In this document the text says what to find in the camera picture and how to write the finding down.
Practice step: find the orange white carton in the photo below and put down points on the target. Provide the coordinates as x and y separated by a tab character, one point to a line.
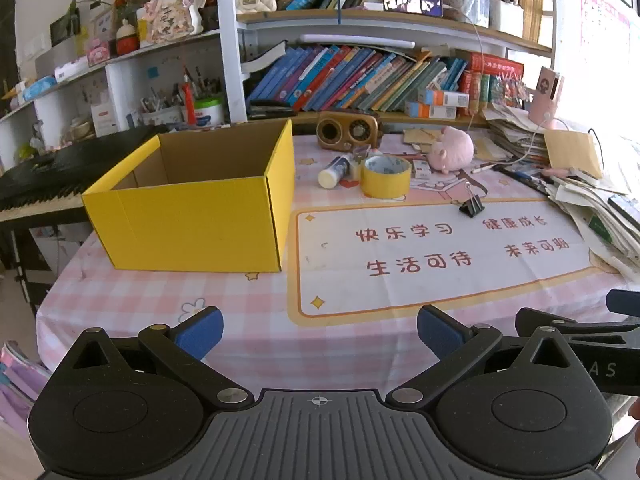
430	110
445	97

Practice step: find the yellow cardboard box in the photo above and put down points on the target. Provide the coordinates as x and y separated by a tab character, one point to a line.
190	230

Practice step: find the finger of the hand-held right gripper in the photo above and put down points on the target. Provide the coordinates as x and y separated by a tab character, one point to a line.
600	334
625	302

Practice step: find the black keyboard stand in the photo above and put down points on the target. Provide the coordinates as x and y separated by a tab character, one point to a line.
22	270

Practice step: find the white tissue pack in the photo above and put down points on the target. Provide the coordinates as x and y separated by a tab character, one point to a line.
72	70

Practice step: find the pile of loose papers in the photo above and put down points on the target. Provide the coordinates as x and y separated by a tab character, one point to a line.
595	215

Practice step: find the row of leaning books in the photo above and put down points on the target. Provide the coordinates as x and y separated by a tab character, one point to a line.
350	75

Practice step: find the pink wall poster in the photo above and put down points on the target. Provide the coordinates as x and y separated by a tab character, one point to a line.
605	25

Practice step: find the red round doll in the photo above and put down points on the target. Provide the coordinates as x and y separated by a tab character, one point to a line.
127	40

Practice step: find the red hanging tassel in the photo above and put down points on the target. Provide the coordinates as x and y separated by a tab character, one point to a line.
190	102

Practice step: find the small white cube red print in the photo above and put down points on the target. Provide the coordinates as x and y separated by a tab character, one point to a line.
421	170

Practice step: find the white glue stick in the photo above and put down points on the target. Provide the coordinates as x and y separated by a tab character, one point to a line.
332	172

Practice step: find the black electronic keyboard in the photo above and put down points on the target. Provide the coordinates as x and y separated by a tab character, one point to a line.
75	165

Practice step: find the white tub green lid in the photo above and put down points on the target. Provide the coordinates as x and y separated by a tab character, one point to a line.
209	112

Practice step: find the phone with lit screen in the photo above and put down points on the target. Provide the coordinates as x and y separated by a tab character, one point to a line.
412	2

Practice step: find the white box red label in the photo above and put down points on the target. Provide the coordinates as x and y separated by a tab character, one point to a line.
106	120

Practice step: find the red thick book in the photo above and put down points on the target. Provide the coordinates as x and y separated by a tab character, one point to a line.
495	64

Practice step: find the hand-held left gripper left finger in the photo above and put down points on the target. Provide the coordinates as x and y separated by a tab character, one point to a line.
200	332

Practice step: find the pink toy box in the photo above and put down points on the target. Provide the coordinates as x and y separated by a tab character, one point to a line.
98	55

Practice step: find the black binder clip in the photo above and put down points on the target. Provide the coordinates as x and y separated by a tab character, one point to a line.
472	206

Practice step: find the pile of purple notebooks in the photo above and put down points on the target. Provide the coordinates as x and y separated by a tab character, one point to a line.
20	385

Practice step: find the pink checked desktop cloth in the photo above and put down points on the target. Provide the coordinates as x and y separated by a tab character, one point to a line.
150	300

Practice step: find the clear pen holder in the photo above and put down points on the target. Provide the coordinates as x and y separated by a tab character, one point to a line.
162	116

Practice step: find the row of yellow booklets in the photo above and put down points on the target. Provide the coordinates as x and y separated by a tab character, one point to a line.
531	7

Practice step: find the white light bar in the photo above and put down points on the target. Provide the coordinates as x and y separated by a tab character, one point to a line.
357	41

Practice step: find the white framed card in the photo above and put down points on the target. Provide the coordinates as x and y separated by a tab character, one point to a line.
104	24

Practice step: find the large brown kraft envelope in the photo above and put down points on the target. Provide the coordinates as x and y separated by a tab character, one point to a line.
420	139
487	149

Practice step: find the dark picture frame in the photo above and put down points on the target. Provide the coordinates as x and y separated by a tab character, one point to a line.
65	29

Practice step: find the black stapler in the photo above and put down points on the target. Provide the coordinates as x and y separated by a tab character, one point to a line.
272	110

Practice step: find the floral paper ornament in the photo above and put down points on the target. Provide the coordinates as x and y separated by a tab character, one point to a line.
172	10

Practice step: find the dark blue pen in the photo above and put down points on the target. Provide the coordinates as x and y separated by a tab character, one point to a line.
520	176

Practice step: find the cartoon print box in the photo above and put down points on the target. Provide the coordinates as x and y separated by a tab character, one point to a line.
510	89

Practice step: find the pink box gadget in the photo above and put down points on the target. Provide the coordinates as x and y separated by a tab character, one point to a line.
547	92

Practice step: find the blue tissue pack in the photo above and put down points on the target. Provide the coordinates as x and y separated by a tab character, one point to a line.
39	89

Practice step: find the clear pen container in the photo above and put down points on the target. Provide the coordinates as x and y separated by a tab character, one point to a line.
472	7

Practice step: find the pink plush pig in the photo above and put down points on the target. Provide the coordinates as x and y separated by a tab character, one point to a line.
452	150

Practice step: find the small brown envelope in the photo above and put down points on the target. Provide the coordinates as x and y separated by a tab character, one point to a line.
572	152

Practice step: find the white pen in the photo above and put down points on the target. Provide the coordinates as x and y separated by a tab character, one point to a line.
482	168

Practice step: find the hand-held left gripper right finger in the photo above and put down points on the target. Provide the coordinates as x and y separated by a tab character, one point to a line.
440	332

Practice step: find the yellow tape roll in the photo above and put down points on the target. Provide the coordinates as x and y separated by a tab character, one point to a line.
370	182

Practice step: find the pink small item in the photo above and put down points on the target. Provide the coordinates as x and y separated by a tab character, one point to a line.
555	172

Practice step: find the white bookshelf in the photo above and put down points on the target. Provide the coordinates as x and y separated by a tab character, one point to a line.
231	35

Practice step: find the white storage bin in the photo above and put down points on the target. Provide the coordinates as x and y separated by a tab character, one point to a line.
505	19

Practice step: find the brown retro radio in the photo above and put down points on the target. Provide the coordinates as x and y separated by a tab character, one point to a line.
345	132

